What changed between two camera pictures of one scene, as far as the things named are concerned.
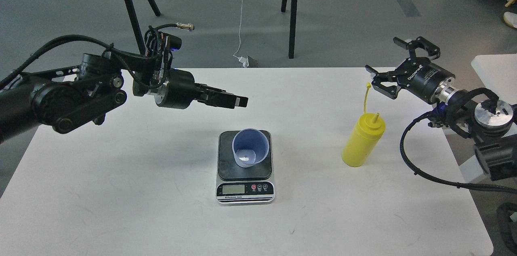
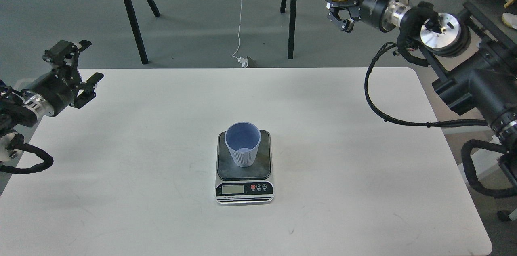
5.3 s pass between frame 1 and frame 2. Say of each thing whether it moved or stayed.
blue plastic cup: moved
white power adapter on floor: stayed
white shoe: stayed
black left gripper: moved
